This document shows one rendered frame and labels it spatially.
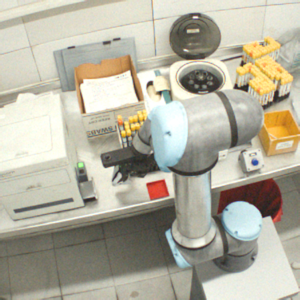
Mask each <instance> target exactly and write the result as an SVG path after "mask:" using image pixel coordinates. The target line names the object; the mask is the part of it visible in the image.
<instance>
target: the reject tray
mask: <svg viewBox="0 0 300 300"><path fill-rule="evenodd" d="M146 186H147V191H148V194H149V199H151V200H153V199H156V198H162V197H165V196H169V192H168V188H167V184H166V181H165V179H160V180H157V181H151V182H147V183H146Z"/></svg>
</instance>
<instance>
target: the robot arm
mask: <svg viewBox="0 0 300 300"><path fill-rule="evenodd" d="M264 123H265V120H264V112H263V108H262V106H261V105H260V102H259V101H258V100H257V99H256V98H255V97H254V96H253V95H251V94H249V93H247V92H244V91H241V90H237V89H228V90H221V91H216V92H211V93H208V94H204V95H201V96H196V97H193V98H188V99H185V100H181V101H173V102H170V103H169V104H166V105H163V106H155V107H154V108H153V109H152V110H151V112H149V113H148V115H147V118H146V119H145V121H144V122H143V124H142V125H141V128H140V129H139V130H138V131H137V133H136V135H135V136H134V138H133V141H132V143H131V146H129V147H123V148H120V149H115V151H110V152H107V153H102V154H101V156H100V157H101V160H102V166H103V167H104V168H105V169H106V168H109V167H115V168H114V171H113V175H112V179H111V181H112V185H113V186H118V185H123V184H130V183H132V182H133V181H132V180H130V179H129V178H130V175H136V176H137V177H139V178H144V177H145V176H146V175H147V172H148V171H149V170H150V169H151V167H150V166H149V164H151V162H152V160H153V159H154V158H155V160H156V161H157V164H158V166H159V168H160V170H161V171H164V172H166V173H171V172H172V180H173V192H174V200H175V213H176V219H175V221H174V222H173V226H172V228H170V229H169V230H166V231H165V235H166V237H167V241H168V243H169V246H170V249H171V251H172V254H173V256H174V259H175V261H176V263H177V266H178V267H180V268H186V267H192V266H194V265H197V264H200V263H204V262H206V261H209V260H212V259H213V261H214V263H215V265H216V266H218V267H219V268H220V269H222V270H225V271H226V272H229V273H239V272H242V271H245V270H246V269H248V268H249V267H251V266H252V265H253V264H254V262H255V260H256V257H257V254H258V243H257V241H258V237H259V236H260V234H261V231H262V223H263V218H262V216H261V214H260V212H259V211H258V209H257V208H255V207H254V206H253V205H252V204H249V203H248V202H233V203H231V204H229V205H227V206H226V207H225V208H224V211H223V213H222V214H218V215H215V216H211V193H212V170H213V168H215V166H216V164H217V162H218V157H219V152H220V151H224V150H225V149H229V148H231V147H235V146H238V145H241V144H243V143H246V142H248V141H250V140H251V139H253V138H255V137H256V136H257V135H258V133H259V132H260V131H261V129H262V127H263V125H264ZM145 166H147V167H145ZM144 171H146V174H145V175H141V174H143V173H144Z"/></svg>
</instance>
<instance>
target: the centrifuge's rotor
mask: <svg viewBox="0 0 300 300"><path fill-rule="evenodd" d="M182 79H183V80H181V81H182V82H181V85H182V86H183V87H184V88H185V89H186V90H187V91H189V92H193V93H197V94H206V93H210V92H213V91H215V90H217V89H219V87H220V81H219V79H218V78H217V77H216V76H215V75H213V74H212V73H211V72H209V71H206V70H194V71H191V72H189V73H187V74H186V75H185V76H184V77H183V78H182Z"/></svg>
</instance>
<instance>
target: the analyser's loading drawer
mask: <svg viewBox="0 0 300 300"><path fill-rule="evenodd" d="M91 180H92V181H85V182H82V183H80V182H79V187H80V189H79V190H80V192H81V194H82V197H83V199H85V198H90V197H96V199H97V193H96V186H95V182H94V178H93V177H91Z"/></svg>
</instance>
